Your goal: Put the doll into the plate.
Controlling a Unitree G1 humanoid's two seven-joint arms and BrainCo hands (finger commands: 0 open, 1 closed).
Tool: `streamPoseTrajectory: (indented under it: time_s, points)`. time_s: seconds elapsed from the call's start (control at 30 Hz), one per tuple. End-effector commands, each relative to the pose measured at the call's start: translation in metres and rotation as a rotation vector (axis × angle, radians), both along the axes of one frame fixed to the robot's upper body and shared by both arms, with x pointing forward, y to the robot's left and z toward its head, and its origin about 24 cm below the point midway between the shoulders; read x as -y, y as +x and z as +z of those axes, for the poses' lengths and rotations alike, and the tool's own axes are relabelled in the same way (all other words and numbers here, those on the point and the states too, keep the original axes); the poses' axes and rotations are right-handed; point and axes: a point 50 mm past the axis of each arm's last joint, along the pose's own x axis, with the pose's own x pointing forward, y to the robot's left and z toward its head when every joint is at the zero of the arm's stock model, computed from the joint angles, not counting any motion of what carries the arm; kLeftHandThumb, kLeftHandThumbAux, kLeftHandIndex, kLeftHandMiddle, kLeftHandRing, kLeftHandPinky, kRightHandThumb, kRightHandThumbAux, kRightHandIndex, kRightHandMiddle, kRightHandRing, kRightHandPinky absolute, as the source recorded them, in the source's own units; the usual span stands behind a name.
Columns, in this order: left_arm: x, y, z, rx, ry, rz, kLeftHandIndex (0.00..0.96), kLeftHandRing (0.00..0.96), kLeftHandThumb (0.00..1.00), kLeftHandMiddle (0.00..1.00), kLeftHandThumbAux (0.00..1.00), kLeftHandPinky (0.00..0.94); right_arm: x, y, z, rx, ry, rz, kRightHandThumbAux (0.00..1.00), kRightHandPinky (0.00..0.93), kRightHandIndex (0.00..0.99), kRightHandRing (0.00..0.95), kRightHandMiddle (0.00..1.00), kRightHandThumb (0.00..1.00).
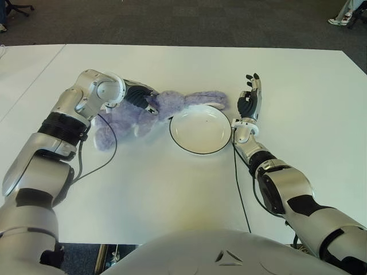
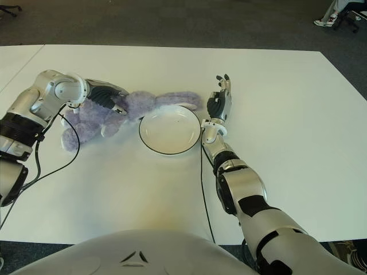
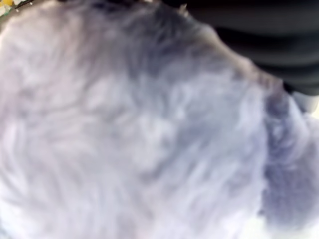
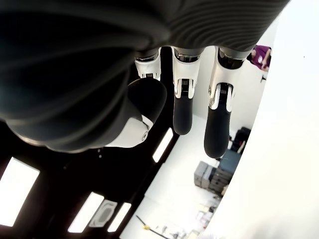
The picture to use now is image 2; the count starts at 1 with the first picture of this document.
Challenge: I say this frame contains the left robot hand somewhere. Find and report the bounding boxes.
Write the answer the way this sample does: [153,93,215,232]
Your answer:
[84,78,130,115]

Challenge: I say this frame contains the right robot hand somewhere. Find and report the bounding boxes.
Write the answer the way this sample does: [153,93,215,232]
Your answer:
[206,73,233,123]

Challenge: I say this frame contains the dark patterned sneaker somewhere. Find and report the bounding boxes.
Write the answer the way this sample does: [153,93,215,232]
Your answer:
[328,239,367,273]

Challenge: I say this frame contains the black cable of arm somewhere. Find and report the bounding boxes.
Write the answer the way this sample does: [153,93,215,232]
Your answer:
[0,103,81,230]
[200,128,247,258]

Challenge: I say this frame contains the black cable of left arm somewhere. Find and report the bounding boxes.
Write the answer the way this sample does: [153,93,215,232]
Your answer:
[0,103,81,230]

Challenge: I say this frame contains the purple plush bunny doll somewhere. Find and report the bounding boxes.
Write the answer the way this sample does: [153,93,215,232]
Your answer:
[60,91,201,152]

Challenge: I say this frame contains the silver robot torso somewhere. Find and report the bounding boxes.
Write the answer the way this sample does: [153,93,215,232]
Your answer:
[17,229,259,275]

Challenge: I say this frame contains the seated person in light trousers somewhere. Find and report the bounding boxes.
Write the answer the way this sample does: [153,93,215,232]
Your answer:
[313,0,349,28]

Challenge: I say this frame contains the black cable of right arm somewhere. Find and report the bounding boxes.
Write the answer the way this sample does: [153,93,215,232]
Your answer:
[200,128,247,258]

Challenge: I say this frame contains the white plate with black rim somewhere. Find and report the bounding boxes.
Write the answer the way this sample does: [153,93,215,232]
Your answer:
[138,105,201,157]

